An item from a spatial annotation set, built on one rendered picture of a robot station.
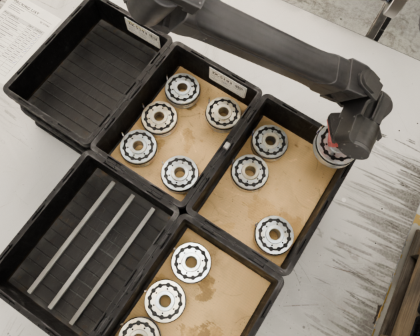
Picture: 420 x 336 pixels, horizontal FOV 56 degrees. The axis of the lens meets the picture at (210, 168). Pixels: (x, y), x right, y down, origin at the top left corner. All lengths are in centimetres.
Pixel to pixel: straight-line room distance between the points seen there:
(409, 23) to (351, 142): 200
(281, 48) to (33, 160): 94
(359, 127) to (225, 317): 59
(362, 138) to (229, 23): 32
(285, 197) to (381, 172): 38
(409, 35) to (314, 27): 116
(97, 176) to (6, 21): 75
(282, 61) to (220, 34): 11
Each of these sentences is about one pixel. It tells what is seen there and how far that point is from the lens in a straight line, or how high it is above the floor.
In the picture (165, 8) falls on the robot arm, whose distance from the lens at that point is 55.
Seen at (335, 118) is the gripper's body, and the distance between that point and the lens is 88.
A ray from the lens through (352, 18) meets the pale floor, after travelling 259.
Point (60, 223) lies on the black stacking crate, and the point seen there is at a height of 83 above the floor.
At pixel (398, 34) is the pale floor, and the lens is 263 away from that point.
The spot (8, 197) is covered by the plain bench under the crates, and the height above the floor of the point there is 70.
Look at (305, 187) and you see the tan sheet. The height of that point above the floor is 83.
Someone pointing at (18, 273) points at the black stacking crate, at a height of 83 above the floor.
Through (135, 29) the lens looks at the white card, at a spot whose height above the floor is 89.
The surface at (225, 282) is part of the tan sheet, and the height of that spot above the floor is 83.
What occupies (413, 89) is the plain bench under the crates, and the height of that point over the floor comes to 70.
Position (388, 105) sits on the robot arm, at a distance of 80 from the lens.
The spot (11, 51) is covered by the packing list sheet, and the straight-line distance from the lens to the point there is 159.
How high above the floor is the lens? 190
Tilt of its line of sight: 72 degrees down
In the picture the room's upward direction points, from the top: 4 degrees clockwise
